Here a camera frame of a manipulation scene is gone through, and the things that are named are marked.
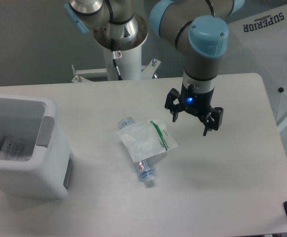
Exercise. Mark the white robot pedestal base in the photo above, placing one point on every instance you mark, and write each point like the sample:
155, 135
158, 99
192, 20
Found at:
125, 65

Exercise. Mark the white green plastic pouch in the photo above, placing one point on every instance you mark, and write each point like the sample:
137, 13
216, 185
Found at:
145, 139

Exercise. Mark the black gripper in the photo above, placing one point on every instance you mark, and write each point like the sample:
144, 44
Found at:
195, 99

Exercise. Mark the white Superior umbrella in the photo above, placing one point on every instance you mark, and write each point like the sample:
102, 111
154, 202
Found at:
258, 44

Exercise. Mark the clear plastic water bottle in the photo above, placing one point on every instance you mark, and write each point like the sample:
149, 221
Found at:
144, 168

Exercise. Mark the white trash can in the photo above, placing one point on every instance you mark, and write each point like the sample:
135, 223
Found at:
35, 156

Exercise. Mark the paper leaflet inside bin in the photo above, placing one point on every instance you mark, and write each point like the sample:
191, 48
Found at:
16, 149

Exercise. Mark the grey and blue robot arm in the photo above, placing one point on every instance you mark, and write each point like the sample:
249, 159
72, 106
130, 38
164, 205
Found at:
195, 28

